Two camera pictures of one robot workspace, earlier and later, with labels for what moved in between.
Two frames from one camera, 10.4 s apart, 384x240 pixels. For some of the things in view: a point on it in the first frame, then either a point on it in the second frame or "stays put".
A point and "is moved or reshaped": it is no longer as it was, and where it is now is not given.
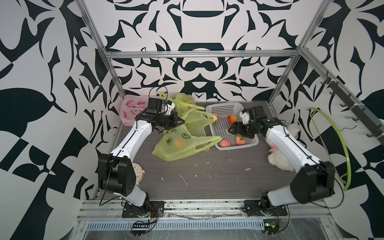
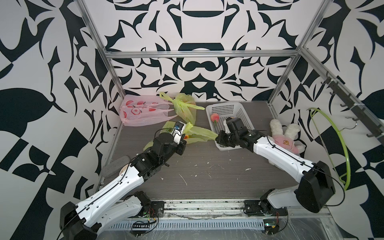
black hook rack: [353, 107] stays put
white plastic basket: [227, 114] stays put
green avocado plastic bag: [187, 138] is moved or reshaped
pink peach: [232, 118] to [214, 116]
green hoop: [348, 164] stays put
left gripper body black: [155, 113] to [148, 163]
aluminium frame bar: [134, 54] stays put
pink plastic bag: [131, 105] stays put
